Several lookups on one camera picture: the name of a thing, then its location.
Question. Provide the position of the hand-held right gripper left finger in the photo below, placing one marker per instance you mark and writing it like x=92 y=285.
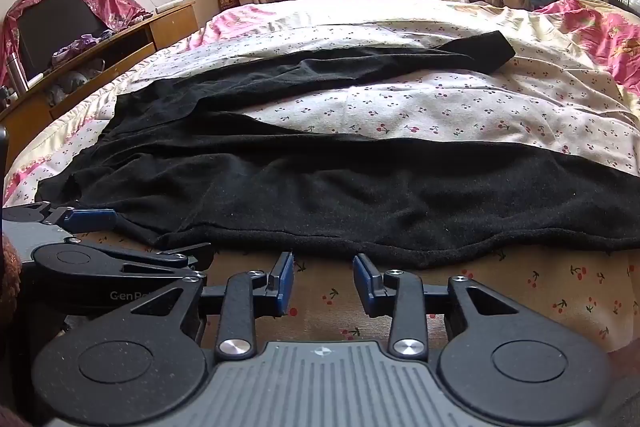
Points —
x=286 y=282

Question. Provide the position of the black pants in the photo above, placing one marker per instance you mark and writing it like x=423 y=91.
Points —
x=300 y=197

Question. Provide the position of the black television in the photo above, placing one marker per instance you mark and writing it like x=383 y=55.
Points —
x=55 y=27

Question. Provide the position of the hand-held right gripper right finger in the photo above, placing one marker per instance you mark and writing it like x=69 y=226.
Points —
x=364 y=284

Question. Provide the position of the white small stick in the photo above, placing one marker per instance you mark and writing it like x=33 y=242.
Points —
x=168 y=5

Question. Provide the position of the pink floral quilt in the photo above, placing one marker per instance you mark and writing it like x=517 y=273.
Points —
x=600 y=32

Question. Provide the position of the grey cloth bundle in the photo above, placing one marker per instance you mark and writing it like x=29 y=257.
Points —
x=72 y=83

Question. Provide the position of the person's left forearm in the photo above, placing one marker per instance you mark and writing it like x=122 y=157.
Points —
x=6 y=277

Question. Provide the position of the purple cloth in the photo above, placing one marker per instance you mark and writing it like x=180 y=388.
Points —
x=80 y=46

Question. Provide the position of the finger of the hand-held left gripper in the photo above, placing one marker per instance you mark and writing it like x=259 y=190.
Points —
x=90 y=219
x=150 y=263

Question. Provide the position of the cherry print bedsheet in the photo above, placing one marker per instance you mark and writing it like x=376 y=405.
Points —
x=400 y=107

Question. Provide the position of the wooden desk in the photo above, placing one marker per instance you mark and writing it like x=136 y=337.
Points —
x=172 y=27

